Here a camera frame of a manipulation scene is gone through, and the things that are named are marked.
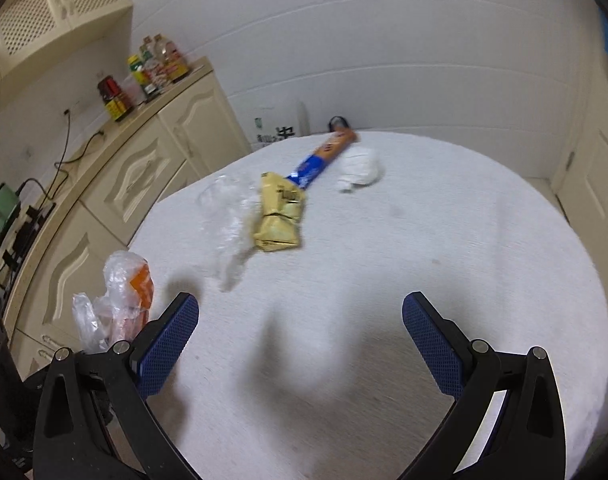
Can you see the cream lattice wall cabinet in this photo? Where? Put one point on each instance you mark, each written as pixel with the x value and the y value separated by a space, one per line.
pixel 49 20

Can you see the white panel door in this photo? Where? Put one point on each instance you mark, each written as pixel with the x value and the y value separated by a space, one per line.
pixel 596 175

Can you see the white tissue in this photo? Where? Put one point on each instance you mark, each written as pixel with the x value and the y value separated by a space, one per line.
pixel 359 167

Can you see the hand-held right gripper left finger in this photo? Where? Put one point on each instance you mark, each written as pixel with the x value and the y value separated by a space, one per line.
pixel 169 340

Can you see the dark object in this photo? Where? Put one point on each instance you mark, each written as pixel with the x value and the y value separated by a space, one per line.
pixel 1 360

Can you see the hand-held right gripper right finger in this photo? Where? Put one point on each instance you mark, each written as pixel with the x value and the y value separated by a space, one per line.
pixel 431 345

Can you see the dark bottle with yellow label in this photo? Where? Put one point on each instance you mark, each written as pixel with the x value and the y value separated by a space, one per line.
pixel 115 100

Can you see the blue and orange biscuit packet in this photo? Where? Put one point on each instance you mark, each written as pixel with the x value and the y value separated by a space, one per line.
pixel 324 155

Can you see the tall bottle with brown cap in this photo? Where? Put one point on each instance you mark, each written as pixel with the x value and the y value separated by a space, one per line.
pixel 147 50

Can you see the round white table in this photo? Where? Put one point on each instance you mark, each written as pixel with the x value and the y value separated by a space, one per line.
pixel 384 260

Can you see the cream counter cabinet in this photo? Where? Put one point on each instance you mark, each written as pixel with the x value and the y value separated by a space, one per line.
pixel 134 170

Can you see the green bottle with yellow label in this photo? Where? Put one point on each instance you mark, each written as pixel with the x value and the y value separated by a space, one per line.
pixel 143 77

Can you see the yellow snack packet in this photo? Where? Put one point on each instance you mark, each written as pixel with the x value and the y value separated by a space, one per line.
pixel 279 215

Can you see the orange and clear plastic bag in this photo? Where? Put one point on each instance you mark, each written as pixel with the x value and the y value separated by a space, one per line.
pixel 129 285

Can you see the black metal rack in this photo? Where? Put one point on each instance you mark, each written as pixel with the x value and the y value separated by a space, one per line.
pixel 26 225

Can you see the clear bottle with red label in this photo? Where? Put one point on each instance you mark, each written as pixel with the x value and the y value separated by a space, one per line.
pixel 171 62

